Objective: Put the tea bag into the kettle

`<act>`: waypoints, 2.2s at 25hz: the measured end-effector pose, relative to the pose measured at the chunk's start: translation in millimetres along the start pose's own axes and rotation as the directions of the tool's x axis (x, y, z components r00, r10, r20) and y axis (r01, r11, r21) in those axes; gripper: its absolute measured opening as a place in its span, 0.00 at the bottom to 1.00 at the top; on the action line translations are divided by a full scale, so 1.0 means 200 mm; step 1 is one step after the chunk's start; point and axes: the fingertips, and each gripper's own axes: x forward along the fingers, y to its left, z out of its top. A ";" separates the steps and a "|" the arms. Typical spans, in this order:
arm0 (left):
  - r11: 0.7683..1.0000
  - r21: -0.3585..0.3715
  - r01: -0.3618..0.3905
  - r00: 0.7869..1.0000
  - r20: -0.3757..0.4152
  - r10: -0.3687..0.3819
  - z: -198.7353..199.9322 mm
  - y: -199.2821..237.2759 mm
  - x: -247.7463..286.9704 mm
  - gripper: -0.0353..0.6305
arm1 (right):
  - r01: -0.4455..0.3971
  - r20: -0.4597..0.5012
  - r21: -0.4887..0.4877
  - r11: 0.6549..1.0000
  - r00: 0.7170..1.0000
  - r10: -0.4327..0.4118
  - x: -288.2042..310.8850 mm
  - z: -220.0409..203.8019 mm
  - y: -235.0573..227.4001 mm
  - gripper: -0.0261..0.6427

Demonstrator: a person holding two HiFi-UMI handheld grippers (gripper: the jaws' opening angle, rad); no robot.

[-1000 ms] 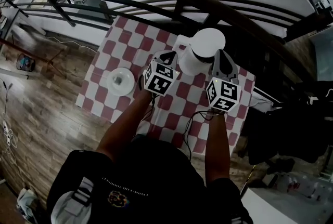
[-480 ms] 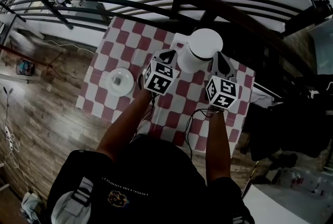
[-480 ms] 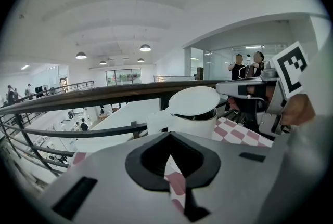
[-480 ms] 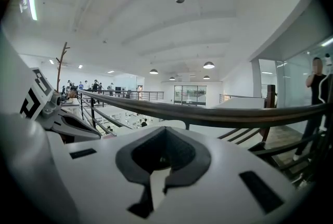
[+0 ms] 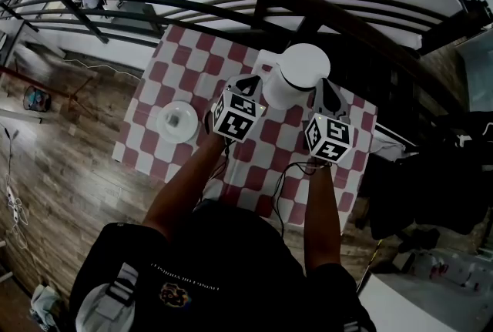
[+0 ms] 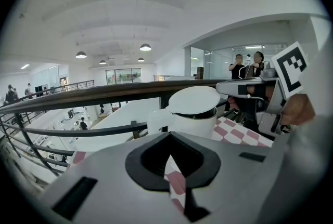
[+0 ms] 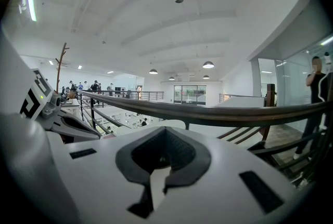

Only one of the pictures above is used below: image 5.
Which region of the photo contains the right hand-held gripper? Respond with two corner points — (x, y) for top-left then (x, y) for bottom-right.
(304, 78), (355, 163)

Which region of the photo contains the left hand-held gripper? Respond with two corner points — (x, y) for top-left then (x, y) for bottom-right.
(211, 75), (267, 142)

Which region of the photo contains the white plastic pitcher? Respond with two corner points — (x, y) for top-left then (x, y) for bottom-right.
(257, 43), (332, 111)

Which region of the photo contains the person's right forearm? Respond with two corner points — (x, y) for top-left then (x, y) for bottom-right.
(304, 160), (343, 272)

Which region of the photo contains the person's left forearm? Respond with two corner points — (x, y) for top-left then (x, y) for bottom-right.
(142, 133), (228, 243)

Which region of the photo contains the white bag red print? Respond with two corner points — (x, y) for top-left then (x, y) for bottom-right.
(404, 249), (493, 291)

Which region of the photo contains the red white checkered tablecloth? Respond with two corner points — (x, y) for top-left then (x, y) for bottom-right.
(111, 24), (378, 233)

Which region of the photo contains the white round plate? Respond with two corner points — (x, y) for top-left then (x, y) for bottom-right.
(156, 100), (200, 144)

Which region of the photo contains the black jacket pile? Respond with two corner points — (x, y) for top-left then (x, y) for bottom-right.
(356, 110), (493, 241)

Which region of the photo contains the person's black shirt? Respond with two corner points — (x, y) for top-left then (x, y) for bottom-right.
(69, 201), (377, 332)

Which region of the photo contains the brown wooden coat stand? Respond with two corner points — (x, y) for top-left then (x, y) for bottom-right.
(0, 65), (98, 116)

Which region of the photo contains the black mesh waste bin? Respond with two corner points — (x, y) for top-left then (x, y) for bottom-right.
(23, 86), (52, 112)

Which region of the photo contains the white table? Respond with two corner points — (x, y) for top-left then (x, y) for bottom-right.
(357, 272), (493, 332)

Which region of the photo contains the white power strip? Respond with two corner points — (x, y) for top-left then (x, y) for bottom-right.
(5, 186), (20, 222)

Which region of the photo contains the pale crumpled cloth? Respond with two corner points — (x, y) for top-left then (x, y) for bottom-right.
(29, 283), (62, 331)

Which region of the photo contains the grey shoulder strap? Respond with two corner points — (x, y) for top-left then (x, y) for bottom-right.
(75, 263), (139, 332)

